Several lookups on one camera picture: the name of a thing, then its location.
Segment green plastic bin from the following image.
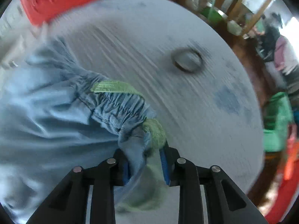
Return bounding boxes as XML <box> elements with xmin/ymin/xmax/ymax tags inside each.
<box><xmin>263</xmin><ymin>92</ymin><xmax>295</xmax><ymax>152</ymax></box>

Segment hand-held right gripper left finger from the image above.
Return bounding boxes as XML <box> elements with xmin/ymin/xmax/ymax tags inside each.
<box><xmin>26</xmin><ymin>148</ymin><xmax>130</xmax><ymax>224</ymax></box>

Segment red plastic object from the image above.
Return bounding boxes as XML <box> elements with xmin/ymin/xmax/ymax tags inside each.
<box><xmin>265</xmin><ymin>142</ymin><xmax>299</xmax><ymax>224</ymax></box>

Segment light blue pants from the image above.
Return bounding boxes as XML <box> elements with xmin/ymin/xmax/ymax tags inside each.
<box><xmin>0</xmin><ymin>37</ymin><xmax>167</xmax><ymax>222</ymax></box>

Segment wooden slat partition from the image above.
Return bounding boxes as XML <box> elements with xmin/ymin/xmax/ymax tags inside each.
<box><xmin>210</xmin><ymin>0</ymin><xmax>281</xmax><ymax>38</ymax></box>

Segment white plastic jug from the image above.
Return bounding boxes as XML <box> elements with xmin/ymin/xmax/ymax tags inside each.
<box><xmin>226</xmin><ymin>21</ymin><xmax>243</xmax><ymax>36</ymax></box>

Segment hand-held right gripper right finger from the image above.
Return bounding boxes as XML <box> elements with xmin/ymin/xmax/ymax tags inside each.
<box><xmin>159</xmin><ymin>142</ymin><xmax>269</xmax><ymax>224</ymax></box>

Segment green plastic tub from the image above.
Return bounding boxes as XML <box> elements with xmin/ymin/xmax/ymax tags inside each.
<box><xmin>201</xmin><ymin>7</ymin><xmax>223</xmax><ymax>25</ymax></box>

